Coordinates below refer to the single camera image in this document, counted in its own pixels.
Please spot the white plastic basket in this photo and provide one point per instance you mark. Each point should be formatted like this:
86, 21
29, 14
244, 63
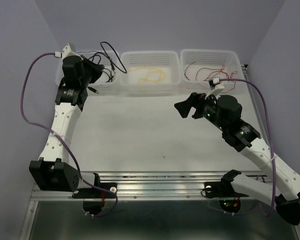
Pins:
150, 71
199, 65
107, 80

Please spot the aluminium front rail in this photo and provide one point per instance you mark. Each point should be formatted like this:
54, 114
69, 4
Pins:
147, 186

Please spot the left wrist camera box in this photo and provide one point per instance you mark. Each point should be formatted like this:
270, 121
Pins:
67, 51

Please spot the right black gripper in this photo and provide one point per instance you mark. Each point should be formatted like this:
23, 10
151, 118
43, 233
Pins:
196, 100

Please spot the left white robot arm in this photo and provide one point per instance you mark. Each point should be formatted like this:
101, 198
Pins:
52, 171

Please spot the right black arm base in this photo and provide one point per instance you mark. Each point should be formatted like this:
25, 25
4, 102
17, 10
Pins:
229, 200

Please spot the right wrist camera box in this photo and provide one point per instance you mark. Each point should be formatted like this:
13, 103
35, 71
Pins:
216, 87

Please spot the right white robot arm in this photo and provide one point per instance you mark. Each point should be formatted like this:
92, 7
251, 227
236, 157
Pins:
285, 195

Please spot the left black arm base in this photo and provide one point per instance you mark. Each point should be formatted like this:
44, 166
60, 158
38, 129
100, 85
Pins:
97, 203

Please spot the right white plastic basket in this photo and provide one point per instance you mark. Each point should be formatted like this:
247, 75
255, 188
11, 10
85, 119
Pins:
199, 65

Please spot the left white plastic basket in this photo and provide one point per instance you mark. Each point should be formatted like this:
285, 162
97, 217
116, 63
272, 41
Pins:
107, 80

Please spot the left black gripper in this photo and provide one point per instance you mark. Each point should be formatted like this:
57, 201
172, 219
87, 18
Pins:
97, 69

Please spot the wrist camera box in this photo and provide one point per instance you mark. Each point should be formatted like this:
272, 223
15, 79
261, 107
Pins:
216, 87
67, 51

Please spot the middle white plastic basket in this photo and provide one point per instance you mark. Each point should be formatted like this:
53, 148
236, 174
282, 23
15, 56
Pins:
150, 71

